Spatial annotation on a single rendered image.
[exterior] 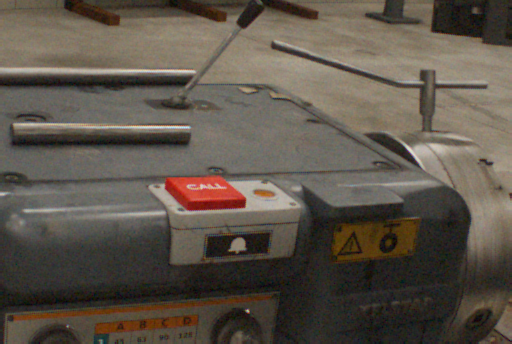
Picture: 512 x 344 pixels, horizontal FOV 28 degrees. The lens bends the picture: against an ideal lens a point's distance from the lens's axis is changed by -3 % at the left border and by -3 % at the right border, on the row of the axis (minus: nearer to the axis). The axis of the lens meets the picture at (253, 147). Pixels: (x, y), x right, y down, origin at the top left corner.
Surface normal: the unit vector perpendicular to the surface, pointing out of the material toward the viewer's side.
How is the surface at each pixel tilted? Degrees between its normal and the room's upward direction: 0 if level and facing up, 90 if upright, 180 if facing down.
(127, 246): 84
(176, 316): 90
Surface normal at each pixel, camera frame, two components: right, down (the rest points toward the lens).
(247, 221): 0.44, 0.32
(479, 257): 0.46, 0.04
